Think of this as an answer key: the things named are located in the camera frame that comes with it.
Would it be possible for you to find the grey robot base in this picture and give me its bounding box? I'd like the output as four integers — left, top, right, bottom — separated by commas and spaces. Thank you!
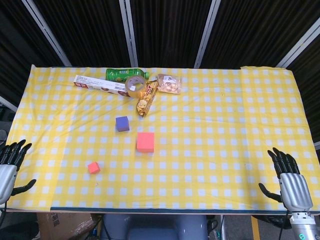
99, 213, 209, 240

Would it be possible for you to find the yellow checkered tablecloth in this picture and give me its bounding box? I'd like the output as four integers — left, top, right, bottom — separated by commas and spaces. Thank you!
0, 64, 320, 213

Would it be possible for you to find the large red foam cube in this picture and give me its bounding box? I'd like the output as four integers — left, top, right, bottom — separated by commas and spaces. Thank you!
136, 132, 155, 153

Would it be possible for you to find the clear bag of candies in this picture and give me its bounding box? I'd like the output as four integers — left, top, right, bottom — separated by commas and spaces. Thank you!
156, 73, 182, 96

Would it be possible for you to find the clear tape roll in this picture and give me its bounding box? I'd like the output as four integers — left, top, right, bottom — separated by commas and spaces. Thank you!
124, 76, 146, 98

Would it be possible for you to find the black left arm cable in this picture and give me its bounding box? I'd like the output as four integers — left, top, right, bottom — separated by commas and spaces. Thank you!
0, 202, 8, 226

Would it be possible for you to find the long white baking paper box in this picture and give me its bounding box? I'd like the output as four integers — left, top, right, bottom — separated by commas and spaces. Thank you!
73, 74, 131, 98

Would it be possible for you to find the green plastic drink bottle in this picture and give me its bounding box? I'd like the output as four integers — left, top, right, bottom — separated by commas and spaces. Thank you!
105, 67, 150, 83

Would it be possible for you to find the brown cardboard box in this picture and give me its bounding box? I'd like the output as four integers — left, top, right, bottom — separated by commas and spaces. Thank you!
36, 212, 101, 240

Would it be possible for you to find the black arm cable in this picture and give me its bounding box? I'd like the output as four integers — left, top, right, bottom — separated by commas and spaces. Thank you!
281, 211, 293, 240
0, 202, 8, 226

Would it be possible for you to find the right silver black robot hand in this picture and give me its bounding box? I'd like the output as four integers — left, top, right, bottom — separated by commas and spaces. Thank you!
258, 147, 314, 213

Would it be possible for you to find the small red foam cube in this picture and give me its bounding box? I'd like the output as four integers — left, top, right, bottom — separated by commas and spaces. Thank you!
87, 161, 101, 175

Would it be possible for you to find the gold snack package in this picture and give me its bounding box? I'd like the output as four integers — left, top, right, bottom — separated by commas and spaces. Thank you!
136, 80, 159, 117

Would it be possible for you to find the black pleated curtain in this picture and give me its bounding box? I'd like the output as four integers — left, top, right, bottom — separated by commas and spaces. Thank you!
0, 0, 320, 141

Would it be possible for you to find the yellow table leg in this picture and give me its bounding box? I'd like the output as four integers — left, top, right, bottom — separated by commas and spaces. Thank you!
251, 215, 260, 240

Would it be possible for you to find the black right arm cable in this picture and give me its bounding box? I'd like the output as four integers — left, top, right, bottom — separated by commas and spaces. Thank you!
281, 211, 293, 240

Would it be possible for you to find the purple foam cube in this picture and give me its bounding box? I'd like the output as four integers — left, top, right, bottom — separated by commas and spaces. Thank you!
115, 115, 131, 133

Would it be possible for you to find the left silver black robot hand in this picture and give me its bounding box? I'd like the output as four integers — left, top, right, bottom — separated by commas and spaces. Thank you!
0, 139, 37, 205

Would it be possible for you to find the white metal frame post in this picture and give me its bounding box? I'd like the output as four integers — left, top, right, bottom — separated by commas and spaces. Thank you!
193, 0, 222, 69
21, 0, 73, 67
118, 0, 139, 68
276, 22, 320, 68

